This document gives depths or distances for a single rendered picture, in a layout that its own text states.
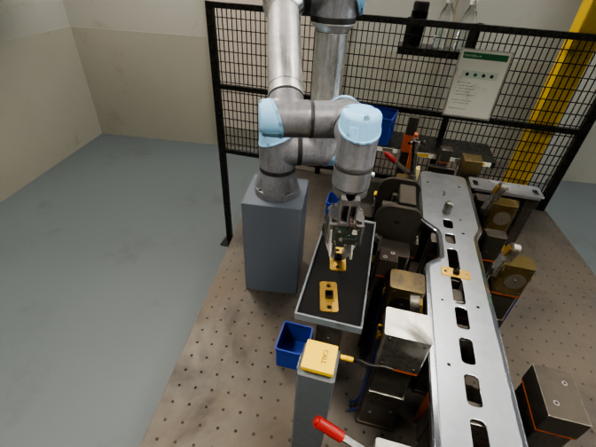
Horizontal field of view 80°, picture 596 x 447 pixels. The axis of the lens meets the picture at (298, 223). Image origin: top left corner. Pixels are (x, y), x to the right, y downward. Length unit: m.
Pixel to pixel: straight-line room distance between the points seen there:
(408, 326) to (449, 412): 0.19
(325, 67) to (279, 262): 0.66
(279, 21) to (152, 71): 3.38
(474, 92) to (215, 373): 1.65
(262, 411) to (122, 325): 1.37
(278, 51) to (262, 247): 0.68
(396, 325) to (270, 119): 0.51
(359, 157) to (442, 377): 0.54
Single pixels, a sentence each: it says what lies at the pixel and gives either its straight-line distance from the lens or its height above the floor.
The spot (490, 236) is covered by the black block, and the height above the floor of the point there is 0.99.
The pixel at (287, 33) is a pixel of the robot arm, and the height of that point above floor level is 1.61.
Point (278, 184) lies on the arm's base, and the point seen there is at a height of 1.16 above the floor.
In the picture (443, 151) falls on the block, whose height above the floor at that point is 1.07.
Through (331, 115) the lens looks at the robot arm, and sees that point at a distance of 0.72.
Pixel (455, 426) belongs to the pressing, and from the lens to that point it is 0.88.
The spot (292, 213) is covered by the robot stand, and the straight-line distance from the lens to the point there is 1.14.
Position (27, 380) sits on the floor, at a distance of 2.34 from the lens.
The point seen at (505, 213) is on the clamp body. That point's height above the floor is 1.01.
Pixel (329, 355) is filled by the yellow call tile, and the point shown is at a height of 1.16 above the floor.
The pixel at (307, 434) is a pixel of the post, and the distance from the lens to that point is 0.89.
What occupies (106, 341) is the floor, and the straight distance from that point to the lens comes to 2.31.
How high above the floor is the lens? 1.74
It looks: 37 degrees down
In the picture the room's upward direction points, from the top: 3 degrees clockwise
